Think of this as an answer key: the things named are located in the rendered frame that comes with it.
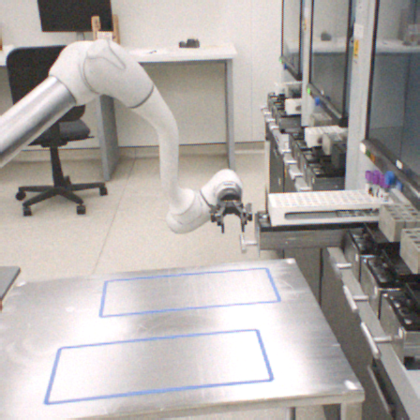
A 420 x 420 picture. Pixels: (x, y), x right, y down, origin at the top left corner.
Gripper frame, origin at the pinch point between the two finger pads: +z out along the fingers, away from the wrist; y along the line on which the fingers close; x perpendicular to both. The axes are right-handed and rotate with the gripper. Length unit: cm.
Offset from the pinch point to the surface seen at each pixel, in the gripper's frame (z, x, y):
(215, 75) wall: -335, 8, 3
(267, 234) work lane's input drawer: 21.4, -5.6, 7.8
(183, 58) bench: -265, -14, -20
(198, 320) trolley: 63, -7, -10
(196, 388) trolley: 82, -7, -10
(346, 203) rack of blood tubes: 19.3, -12.3, 27.4
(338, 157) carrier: -20.5, -12.3, 34.3
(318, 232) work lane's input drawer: 21.5, -5.9, 20.4
